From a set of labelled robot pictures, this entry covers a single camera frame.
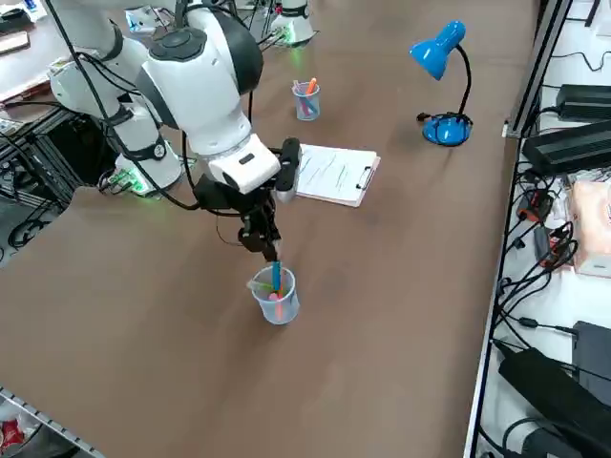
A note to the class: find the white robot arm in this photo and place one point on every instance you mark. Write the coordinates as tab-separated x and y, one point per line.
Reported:
296	24
205	105

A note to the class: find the orange highlighter pen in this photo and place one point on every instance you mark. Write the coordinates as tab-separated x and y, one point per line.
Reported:
280	307
312	86

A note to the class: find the black ribbed power adapter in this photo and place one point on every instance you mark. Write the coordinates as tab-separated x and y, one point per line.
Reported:
568	148

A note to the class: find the green highlighter pen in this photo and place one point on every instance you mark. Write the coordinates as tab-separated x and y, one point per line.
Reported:
260	285

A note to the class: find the black orange power adapter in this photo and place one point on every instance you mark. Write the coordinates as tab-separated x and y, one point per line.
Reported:
537	202

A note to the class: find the clear plastic pen cup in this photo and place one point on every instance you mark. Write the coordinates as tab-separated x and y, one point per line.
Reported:
305	114
279	315

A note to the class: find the wooden clipboard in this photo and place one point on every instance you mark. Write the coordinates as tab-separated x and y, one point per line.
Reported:
370	181

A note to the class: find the pink highlighter pen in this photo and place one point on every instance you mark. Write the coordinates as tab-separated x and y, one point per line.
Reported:
274	296
297	87

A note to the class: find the aluminium frame post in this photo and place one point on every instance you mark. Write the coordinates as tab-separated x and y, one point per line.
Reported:
539	71

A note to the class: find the blue desk lamp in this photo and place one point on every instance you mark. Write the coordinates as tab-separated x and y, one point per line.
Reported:
436	47

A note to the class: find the white paper sheet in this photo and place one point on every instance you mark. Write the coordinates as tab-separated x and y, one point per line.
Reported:
329	172

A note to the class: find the dark grey flat box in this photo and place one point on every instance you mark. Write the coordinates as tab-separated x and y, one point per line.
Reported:
594	343

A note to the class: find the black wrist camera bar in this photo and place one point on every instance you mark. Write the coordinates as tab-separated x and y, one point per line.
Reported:
288	167

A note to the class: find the large black power adapter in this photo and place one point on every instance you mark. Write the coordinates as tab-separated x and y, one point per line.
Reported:
549	381

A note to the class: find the blue pen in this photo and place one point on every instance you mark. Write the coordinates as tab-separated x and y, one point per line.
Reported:
276	276
311	107

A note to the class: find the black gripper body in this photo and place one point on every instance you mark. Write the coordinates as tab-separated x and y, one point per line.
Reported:
217	195

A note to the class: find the black clipboard clip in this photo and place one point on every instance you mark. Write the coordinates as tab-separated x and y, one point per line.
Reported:
365	176

